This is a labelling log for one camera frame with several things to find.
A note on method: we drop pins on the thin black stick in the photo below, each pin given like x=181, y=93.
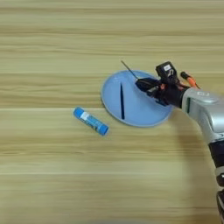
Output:
x=122, y=102

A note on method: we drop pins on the black box with white label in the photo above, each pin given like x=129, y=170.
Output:
x=166, y=72

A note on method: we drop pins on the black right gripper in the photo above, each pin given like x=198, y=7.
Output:
x=172, y=94

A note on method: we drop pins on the blue glue stick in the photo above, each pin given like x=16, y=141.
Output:
x=90, y=121

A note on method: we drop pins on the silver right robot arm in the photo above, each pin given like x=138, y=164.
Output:
x=204, y=112

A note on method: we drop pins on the round blue plate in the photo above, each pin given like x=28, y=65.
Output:
x=137, y=113

